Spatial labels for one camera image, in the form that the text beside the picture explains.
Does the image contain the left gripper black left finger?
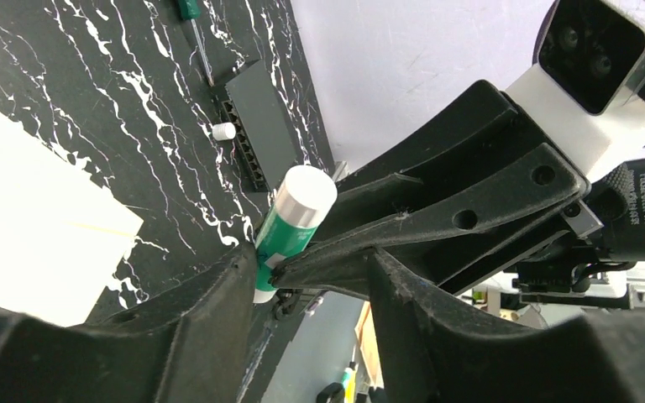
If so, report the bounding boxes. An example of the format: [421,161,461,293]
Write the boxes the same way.
[0,243,257,402]

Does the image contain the aluminium frame rail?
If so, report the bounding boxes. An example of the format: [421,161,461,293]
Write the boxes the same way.
[332,161,351,182]

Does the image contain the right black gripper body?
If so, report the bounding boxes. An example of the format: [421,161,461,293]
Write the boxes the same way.
[440,159,645,309]

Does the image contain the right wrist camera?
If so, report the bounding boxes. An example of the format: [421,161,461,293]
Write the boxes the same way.
[506,1,645,182]

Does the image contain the green white glue stick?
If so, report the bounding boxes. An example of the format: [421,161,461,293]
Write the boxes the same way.
[253,165,338,304]

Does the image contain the black rectangular block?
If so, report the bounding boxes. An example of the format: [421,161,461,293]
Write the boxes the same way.
[217,60,297,192]

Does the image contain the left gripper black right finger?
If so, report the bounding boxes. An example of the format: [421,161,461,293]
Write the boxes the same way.
[366,250,645,402]

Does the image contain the white glue stick cap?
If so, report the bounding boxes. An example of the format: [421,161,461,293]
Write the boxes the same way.
[211,122,237,141]

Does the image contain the cream paper envelope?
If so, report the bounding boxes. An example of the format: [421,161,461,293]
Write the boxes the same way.
[0,113,143,327]

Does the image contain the green handled screwdriver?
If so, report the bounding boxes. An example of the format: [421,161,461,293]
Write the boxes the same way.
[177,0,215,87]

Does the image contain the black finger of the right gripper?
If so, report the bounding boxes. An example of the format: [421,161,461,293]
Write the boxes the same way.
[271,144,588,290]
[312,80,522,243]

